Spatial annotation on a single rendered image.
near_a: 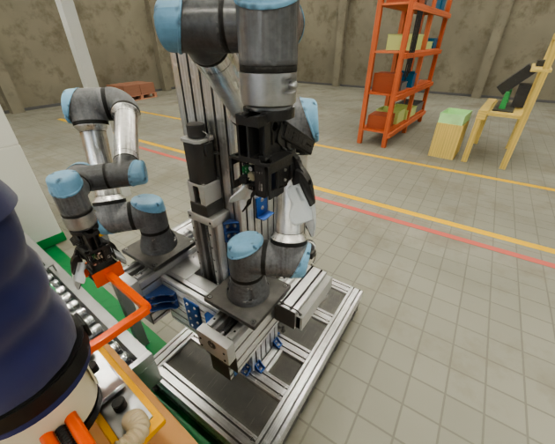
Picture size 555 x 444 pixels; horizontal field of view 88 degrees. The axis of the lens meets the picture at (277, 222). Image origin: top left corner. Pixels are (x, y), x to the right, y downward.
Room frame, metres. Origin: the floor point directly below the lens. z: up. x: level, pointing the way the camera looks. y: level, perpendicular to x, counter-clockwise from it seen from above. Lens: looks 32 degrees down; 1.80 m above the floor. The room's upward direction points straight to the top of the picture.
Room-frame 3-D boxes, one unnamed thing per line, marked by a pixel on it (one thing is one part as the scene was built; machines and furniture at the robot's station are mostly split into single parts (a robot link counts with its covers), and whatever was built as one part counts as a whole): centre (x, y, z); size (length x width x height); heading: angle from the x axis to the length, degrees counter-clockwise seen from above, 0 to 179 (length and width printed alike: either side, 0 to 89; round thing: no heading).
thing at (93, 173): (0.78, 0.56, 1.45); 0.11 x 0.11 x 0.08; 18
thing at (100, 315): (1.47, 1.52, 0.50); 2.31 x 0.05 x 0.19; 53
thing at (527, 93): (5.33, -3.68, 0.94); 1.44 x 1.28 x 1.88; 145
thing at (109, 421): (0.38, 0.42, 1.08); 0.34 x 0.10 x 0.05; 52
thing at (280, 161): (0.42, 0.02, 1.66); 0.09 x 0.08 x 0.12; 146
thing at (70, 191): (0.68, 0.55, 1.46); 0.09 x 0.08 x 0.11; 18
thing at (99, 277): (0.69, 0.55, 1.18); 0.09 x 0.08 x 0.05; 142
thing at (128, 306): (1.25, 0.94, 0.50); 0.07 x 0.07 x 1.00; 53
